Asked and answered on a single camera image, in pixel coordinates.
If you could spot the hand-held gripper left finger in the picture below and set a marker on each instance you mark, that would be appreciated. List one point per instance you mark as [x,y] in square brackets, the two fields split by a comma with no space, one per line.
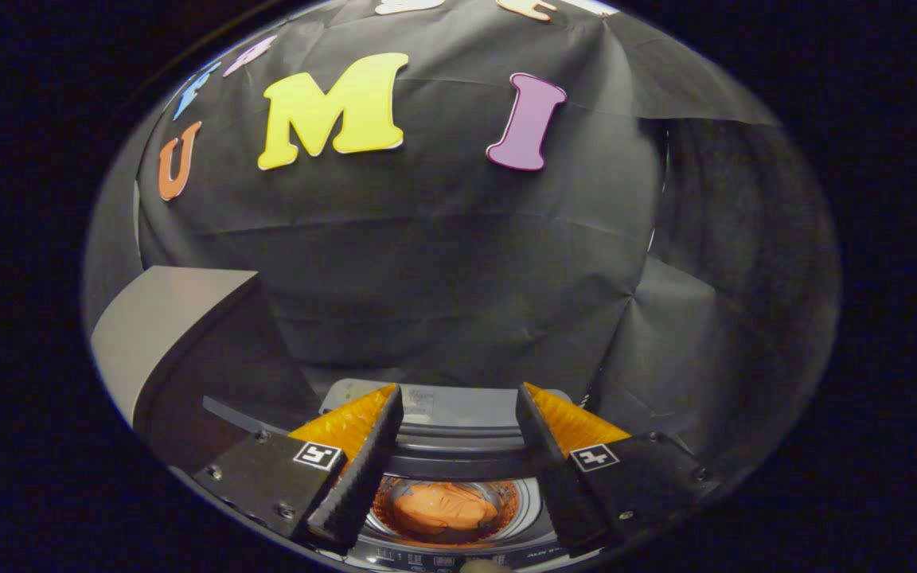
[363,469]

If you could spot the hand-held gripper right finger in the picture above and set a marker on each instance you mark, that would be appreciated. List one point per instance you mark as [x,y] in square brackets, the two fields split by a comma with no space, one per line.
[550,473]

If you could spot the dark washing machine lid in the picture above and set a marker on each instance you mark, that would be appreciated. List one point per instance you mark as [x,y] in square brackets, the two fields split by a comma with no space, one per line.
[458,422]

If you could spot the grey cabinet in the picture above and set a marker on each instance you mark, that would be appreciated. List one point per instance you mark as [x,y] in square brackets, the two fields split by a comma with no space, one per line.
[164,318]

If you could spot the dark grey hanging cloth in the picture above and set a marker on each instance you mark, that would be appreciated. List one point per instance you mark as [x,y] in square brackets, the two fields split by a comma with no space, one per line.
[745,302]

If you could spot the orange polo shirt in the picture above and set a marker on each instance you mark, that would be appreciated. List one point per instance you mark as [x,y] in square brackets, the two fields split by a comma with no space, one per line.
[442,508]

